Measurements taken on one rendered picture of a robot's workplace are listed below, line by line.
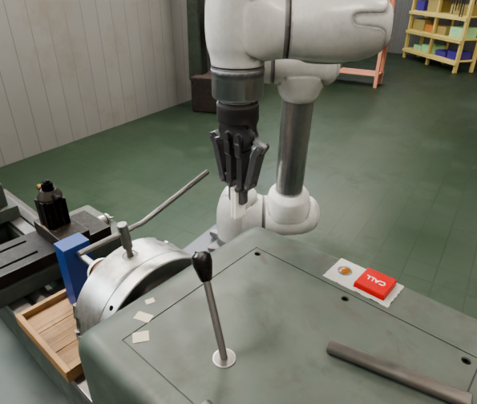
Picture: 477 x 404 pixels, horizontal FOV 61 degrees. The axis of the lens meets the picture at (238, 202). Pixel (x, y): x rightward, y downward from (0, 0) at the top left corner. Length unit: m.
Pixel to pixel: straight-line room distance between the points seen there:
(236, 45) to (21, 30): 4.42
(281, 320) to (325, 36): 0.46
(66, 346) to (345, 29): 1.04
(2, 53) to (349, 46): 4.42
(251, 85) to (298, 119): 0.63
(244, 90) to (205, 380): 0.45
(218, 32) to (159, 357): 0.51
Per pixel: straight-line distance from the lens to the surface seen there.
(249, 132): 0.70
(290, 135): 1.32
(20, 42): 4.98
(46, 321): 1.36
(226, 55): 0.66
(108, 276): 0.91
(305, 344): 0.69
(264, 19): 0.65
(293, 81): 1.21
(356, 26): 0.66
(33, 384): 1.69
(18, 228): 1.89
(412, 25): 11.63
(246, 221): 1.52
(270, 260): 0.85
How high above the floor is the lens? 1.77
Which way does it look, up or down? 29 degrees down
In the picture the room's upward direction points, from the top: straight up
